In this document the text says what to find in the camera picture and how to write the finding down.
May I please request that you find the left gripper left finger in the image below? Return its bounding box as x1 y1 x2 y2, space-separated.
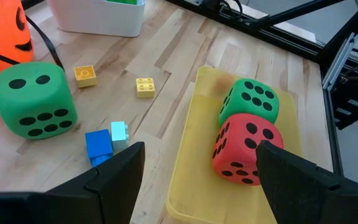
0 141 145 224

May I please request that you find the red foam die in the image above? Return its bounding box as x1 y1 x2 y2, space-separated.
211 113 285 187

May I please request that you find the light cyan toy brick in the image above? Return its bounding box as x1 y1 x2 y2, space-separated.
110 120 130 152

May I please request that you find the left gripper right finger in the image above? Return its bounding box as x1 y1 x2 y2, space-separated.
255 139 358 224

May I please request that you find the silver aluminium bracket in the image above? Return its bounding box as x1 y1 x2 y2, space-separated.
321 32 356 91

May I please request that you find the yellow four-stud toy brick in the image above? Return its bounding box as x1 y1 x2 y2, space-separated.
135 77 156 99

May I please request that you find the white plastic basket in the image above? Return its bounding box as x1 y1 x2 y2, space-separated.
47 0 146 38

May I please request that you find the orange-yellow ring toy brick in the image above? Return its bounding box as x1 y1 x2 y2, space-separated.
73 64 98 89

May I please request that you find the blue toy brick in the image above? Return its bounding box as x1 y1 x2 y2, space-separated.
85 129 114 168

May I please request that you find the yellow translucent plastic tray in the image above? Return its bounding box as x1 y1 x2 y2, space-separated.
165 65 304 224

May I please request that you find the green foam die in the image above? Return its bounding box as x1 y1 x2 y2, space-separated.
0 61 78 140
218 77 280 127

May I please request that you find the black diagonal support beam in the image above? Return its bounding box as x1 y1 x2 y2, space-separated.
250 0 344 29

